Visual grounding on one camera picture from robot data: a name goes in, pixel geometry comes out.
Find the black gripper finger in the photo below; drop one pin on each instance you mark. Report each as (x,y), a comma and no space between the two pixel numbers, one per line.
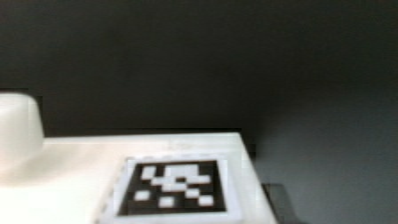
(282,204)

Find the white drawer tray with knob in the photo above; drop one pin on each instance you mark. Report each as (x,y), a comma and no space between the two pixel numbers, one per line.
(138,179)

